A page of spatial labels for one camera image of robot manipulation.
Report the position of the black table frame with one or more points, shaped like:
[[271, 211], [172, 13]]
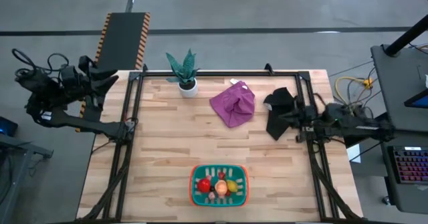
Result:
[[217, 74]]

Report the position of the small pink toy cube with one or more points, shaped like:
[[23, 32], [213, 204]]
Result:
[[211, 195]]

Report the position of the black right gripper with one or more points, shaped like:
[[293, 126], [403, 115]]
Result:
[[306, 118]]

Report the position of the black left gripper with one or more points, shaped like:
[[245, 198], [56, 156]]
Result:
[[78, 83]]

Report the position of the black box with blue light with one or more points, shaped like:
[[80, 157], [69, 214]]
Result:
[[8, 127]]

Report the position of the white cloth tag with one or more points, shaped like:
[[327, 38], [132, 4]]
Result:
[[234, 81]]

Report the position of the purple cloth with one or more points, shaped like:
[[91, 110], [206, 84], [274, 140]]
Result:
[[234, 105]]

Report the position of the toy peach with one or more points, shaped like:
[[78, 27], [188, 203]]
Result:
[[221, 186]]

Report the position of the grey desk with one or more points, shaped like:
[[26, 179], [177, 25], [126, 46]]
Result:
[[394, 83]]

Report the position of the small red toy food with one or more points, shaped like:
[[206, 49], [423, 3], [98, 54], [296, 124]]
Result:
[[228, 193]]

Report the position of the red toy bell pepper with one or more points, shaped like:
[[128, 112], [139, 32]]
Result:
[[203, 185]]

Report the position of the blue screen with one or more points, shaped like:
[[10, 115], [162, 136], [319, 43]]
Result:
[[421, 102]]

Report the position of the backlit keyboard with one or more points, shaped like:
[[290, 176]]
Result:
[[411, 165]]

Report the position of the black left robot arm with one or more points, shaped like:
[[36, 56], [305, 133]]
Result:
[[83, 125]]

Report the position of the toy lemon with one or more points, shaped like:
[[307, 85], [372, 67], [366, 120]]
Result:
[[232, 185]]

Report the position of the toy strawberry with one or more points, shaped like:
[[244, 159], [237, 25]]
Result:
[[221, 176]]

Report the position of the black ramp with hazard stripes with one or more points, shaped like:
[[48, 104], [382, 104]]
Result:
[[122, 40]]

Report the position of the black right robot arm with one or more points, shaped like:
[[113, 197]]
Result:
[[351, 125]]

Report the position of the black pole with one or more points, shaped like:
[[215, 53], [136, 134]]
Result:
[[406, 36]]

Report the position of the snake plant in white pot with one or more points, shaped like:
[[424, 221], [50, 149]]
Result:
[[188, 90]]

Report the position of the grey metal desk frame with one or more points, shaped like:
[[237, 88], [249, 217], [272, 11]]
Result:
[[20, 147]]

